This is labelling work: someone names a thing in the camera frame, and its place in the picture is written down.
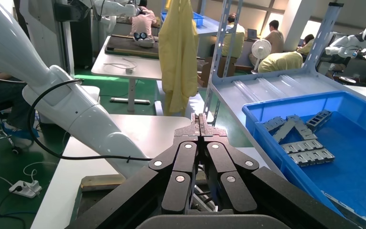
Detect black foam container tray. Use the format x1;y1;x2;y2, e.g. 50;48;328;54
71;174;127;223

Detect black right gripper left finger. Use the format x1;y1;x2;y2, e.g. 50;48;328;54
148;114;199;216

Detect dark slotted metal part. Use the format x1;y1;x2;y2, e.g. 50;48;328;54
306;109;333;129

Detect white desk with metal leg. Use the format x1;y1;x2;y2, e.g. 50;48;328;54
91;34;163;116

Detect hanging yellow coat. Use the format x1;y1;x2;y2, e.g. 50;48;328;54
157;0;200;117

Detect large blue plastic bin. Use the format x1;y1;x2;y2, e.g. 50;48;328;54
242;92;366;229

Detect white desk fan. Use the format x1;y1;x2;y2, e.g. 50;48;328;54
251;39;272;75

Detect seated person in jeans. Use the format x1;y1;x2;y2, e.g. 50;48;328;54
0;63;29;140

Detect person in pink shirt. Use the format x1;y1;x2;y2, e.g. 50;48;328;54
129;0;158;37

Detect white headset with blue lenses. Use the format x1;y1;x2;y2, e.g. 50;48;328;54
133;31;155;48

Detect small blue storage bin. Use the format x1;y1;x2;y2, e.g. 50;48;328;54
161;12;206;28

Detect white humanoid robot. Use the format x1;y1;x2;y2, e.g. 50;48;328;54
325;23;366;64

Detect black-haired person in yellow coat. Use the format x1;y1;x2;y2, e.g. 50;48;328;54
258;51;304;73

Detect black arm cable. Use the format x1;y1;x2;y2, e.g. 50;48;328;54
27;79;153;162

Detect black tray with wooden edge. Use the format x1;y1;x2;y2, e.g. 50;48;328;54
105;34;160;59

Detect white cable with plug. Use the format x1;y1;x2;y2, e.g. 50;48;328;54
103;58;139;75

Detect white power strip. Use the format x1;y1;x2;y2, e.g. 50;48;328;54
9;179;42;199

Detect white metal shelf rack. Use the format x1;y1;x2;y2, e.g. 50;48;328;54
198;0;366;190

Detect person in beige top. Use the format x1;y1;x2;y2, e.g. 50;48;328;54
264;20;285;54

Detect brown cardboard box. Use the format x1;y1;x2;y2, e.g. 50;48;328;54
199;57;236;87

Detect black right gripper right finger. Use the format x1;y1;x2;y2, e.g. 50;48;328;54
199;114;259;214

